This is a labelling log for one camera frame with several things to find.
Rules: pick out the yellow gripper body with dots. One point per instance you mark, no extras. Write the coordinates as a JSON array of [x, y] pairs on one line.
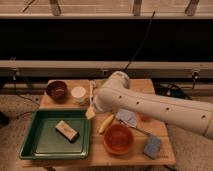
[[90, 113]]

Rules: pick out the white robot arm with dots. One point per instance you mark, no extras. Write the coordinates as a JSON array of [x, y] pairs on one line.
[[193, 116]]

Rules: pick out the orange tomato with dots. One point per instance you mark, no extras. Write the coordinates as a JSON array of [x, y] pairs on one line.
[[145, 118]]

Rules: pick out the green plastic tray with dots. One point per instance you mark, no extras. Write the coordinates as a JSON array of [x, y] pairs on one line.
[[44, 142]]

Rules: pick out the white paper cup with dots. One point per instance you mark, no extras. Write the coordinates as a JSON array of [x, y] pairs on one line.
[[79, 94]]

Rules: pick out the yellow banana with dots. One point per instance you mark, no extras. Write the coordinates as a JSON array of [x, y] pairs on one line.
[[105, 124]]

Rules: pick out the metal spoon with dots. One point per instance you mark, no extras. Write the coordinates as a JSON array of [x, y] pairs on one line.
[[135, 128]]

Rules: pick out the dark red bowl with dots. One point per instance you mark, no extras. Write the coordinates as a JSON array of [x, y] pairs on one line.
[[57, 90]]

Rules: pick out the orange bowl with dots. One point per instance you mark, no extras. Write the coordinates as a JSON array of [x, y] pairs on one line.
[[118, 139]]

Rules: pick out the grey blue cloth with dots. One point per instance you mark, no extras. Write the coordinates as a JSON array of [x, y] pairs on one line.
[[128, 117]]

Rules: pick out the blue sponge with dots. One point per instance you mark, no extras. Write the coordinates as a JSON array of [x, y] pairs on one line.
[[152, 147]]

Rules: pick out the white handled brush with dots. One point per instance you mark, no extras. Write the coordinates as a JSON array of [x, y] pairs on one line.
[[92, 84]]

